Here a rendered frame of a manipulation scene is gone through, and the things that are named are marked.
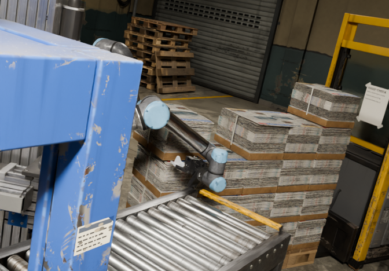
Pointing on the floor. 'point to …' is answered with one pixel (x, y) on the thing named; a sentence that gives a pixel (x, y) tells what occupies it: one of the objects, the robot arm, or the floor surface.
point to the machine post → (87, 174)
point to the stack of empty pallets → (155, 45)
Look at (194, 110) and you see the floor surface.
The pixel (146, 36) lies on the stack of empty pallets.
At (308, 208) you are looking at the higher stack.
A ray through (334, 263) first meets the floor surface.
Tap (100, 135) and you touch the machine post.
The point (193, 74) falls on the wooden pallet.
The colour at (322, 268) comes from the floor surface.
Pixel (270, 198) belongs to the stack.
